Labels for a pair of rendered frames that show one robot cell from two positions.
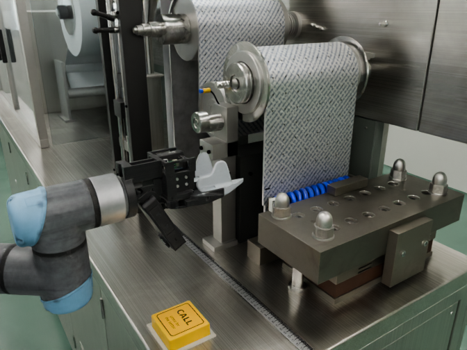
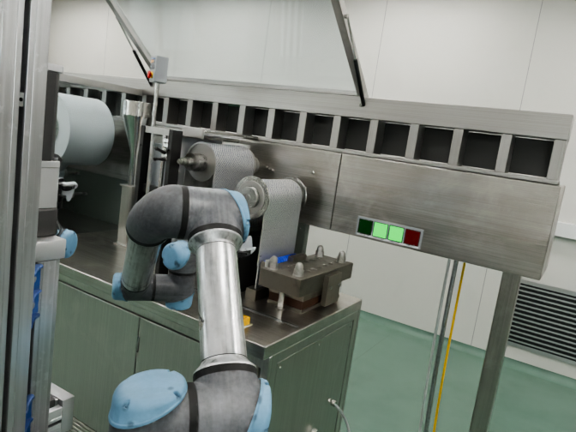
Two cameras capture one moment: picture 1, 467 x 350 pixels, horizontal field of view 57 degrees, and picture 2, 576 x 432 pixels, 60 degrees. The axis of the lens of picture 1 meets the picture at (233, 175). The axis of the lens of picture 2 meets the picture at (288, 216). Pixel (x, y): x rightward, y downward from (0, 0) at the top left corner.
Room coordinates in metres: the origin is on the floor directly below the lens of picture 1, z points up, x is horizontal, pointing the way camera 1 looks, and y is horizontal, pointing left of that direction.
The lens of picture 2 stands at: (-0.79, 0.59, 1.47)
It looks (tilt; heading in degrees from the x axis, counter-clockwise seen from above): 9 degrees down; 335
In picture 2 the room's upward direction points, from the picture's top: 8 degrees clockwise
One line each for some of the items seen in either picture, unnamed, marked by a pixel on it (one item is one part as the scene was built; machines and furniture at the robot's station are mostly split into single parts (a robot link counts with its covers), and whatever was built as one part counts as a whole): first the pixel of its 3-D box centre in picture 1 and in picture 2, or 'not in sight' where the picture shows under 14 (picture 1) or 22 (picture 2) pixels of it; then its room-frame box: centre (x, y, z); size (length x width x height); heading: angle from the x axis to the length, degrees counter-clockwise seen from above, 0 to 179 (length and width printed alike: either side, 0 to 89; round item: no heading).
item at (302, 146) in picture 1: (310, 150); (279, 237); (0.82, -0.15, 1.11); 0.23 x 0.01 x 0.18; 124
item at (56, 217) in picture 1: (53, 214); (183, 255); (0.55, 0.26, 1.11); 0.11 x 0.08 x 0.09; 124
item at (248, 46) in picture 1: (244, 82); (251, 197); (0.81, -0.02, 1.25); 0.15 x 0.01 x 0.15; 34
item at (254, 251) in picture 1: (306, 232); (273, 287); (0.83, -0.16, 0.92); 0.28 x 0.04 x 0.04; 124
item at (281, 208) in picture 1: (281, 204); (273, 261); (0.69, -0.09, 1.05); 0.04 x 0.04 x 0.04
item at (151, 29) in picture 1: (146, 30); (183, 161); (0.97, 0.19, 1.33); 0.06 x 0.03 x 0.03; 124
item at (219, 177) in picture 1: (221, 176); (249, 244); (0.67, 0.02, 1.12); 0.09 x 0.03 x 0.06; 115
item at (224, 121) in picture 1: (218, 179); not in sight; (0.81, 0.03, 1.05); 0.06 x 0.05 x 0.31; 124
